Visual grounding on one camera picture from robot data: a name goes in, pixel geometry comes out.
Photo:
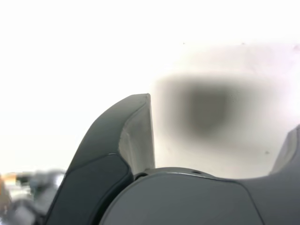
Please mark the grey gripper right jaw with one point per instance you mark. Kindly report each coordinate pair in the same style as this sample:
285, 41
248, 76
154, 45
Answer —
199, 201

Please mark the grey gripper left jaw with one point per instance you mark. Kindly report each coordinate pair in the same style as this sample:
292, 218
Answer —
93, 168

